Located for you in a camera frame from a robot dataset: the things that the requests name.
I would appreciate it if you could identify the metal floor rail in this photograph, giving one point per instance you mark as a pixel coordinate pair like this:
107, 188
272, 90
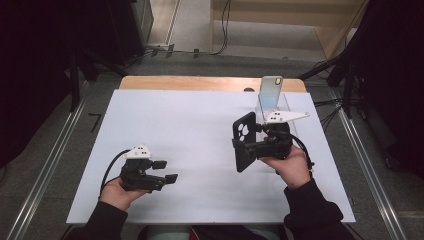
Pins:
373, 173
43, 173

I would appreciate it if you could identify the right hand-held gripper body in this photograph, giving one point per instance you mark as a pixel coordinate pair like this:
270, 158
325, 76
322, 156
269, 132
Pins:
278, 143

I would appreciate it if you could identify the small dark round object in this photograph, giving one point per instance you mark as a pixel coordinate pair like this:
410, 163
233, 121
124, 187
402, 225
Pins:
248, 89

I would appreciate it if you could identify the light wooden cabinet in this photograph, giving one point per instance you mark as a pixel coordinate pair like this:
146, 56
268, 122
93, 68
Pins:
283, 16

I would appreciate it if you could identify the wooden table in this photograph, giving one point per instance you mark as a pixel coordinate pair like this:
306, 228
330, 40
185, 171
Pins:
200, 83

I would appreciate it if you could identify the black metal stand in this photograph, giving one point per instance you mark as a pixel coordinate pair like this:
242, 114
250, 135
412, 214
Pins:
75, 83
346, 76

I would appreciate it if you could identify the white table board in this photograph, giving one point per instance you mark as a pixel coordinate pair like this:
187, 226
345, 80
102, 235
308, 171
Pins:
200, 150

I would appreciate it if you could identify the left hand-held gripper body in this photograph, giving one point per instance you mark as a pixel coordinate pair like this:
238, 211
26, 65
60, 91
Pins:
138, 175

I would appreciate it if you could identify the person's left hand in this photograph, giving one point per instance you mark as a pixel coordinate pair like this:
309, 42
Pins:
115, 195

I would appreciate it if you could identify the black phone case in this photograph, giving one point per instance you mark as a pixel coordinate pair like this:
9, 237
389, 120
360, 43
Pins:
243, 163

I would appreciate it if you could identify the dark cabinet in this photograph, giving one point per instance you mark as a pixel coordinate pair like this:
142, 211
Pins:
113, 30

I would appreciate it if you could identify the person's right hand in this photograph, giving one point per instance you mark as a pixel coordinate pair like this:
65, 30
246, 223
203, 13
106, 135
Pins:
295, 168

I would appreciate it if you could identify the light blue phone case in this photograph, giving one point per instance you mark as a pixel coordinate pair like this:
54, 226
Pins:
270, 93

